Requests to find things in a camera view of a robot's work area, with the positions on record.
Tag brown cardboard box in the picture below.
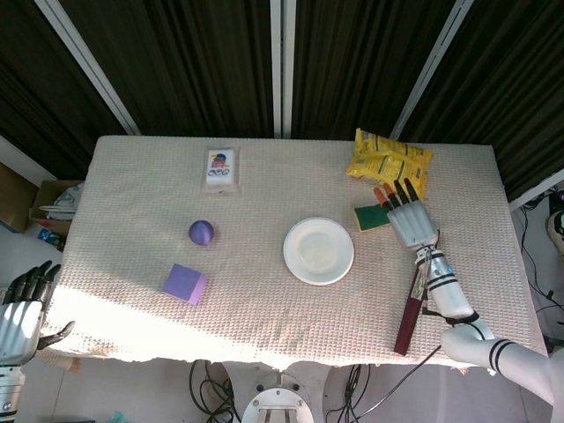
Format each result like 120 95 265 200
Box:
0 160 85 235

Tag green and yellow sponge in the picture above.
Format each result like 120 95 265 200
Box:
353 203 394 233

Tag purple ball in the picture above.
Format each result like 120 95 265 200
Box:
188 219 216 247

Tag dark pleated curtain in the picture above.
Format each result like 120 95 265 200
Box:
0 0 564 204

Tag white slanted frame post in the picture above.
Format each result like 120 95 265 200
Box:
389 0 486 140
33 0 142 136

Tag blue small packet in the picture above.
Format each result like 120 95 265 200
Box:
36 226 65 249

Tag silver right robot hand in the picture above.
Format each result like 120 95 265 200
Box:
373 177 442 253

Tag white plastic-wrapped package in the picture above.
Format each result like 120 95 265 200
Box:
200 146 244 196

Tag white robot torso base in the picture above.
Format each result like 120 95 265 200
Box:
219 359 332 423

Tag white shoe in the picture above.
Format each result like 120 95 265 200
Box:
545 210 564 256

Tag white round plate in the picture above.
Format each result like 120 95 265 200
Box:
282 216 356 286

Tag black floor cables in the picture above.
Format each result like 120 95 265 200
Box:
188 360 237 423
515 189 564 353

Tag yellow snack bag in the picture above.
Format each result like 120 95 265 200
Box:
345 127 435 200

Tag purple cube block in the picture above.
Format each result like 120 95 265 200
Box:
161 263 209 307

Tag white upright frame post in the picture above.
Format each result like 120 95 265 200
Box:
281 0 298 137
269 0 284 137

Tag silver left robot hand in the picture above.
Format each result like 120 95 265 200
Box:
0 260 76 367

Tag pinkish white waffle tablecloth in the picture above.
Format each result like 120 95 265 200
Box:
43 134 550 370

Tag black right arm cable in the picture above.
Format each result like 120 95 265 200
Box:
413 246 480 328

